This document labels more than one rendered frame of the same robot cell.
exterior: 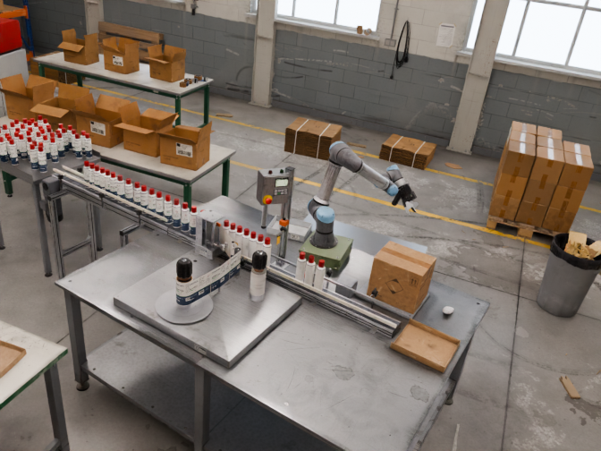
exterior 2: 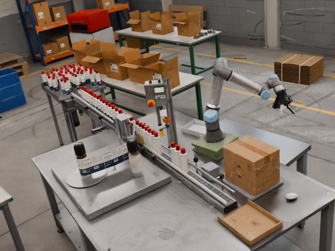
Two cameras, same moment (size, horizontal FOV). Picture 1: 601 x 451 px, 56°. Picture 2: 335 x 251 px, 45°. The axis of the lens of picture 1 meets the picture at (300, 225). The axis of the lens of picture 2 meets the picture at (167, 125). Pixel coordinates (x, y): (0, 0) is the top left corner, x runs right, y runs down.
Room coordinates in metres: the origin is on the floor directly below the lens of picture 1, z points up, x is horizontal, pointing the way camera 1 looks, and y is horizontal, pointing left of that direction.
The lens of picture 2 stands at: (0.49, -1.41, 2.51)
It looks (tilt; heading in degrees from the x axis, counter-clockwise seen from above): 26 degrees down; 32
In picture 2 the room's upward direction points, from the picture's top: 8 degrees counter-clockwise
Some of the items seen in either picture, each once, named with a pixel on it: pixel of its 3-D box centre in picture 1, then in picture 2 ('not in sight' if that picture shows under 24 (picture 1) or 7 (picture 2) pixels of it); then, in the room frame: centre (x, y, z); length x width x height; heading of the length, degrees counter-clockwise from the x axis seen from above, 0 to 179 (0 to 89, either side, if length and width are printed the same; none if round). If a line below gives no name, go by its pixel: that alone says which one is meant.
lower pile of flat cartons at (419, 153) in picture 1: (408, 150); not in sight; (7.20, -1.33, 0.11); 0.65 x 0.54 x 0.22; 68
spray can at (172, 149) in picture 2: (300, 268); (174, 154); (2.75, -0.03, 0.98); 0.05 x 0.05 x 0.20
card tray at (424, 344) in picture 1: (426, 344); (249, 220); (2.35, -0.74, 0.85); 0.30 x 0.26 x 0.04; 61
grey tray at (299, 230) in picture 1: (290, 227); (199, 128); (3.42, 0.07, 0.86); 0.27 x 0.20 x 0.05; 77
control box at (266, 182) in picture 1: (273, 186); (156, 93); (2.96, 0.18, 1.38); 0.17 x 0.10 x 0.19; 116
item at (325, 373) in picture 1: (281, 293); (162, 174); (2.69, 0.07, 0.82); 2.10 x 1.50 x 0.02; 61
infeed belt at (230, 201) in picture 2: (273, 273); (163, 159); (2.84, 0.13, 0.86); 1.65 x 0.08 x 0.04; 61
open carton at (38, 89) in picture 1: (28, 99); (86, 54); (5.08, 2.71, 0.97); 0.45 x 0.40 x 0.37; 163
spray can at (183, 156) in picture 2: (319, 276); (184, 160); (2.69, -0.14, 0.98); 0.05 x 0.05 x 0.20
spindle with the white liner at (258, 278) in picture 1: (258, 275); (134, 157); (2.55, 0.20, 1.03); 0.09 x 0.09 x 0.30
